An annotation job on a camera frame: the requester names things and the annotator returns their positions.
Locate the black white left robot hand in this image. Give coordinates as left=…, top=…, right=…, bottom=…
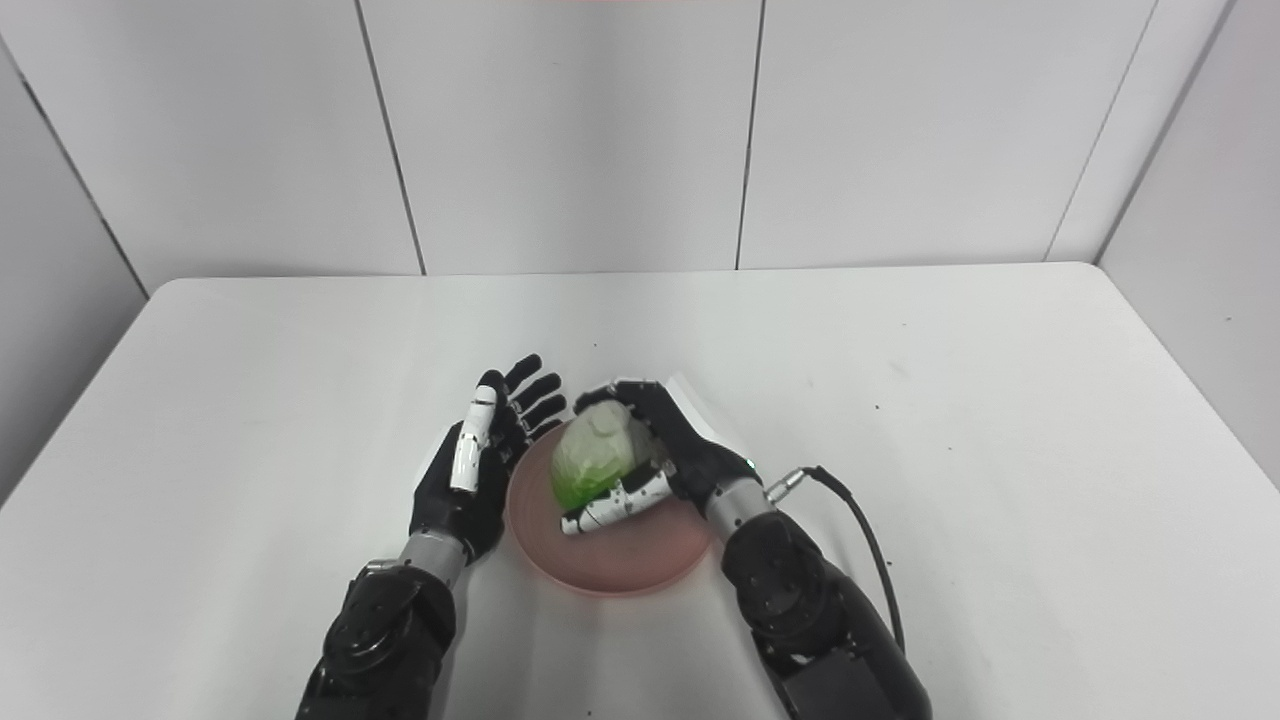
left=408, top=353, right=567, bottom=566

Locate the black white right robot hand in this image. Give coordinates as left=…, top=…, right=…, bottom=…
left=560, top=377, right=761, bottom=537

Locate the green white toy cabbage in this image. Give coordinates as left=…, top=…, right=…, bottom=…
left=550, top=400, right=661, bottom=511

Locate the pink round plate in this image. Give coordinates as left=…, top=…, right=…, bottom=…
left=506, top=430, right=713, bottom=598

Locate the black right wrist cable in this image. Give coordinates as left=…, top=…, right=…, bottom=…
left=765, top=466, right=906, bottom=656

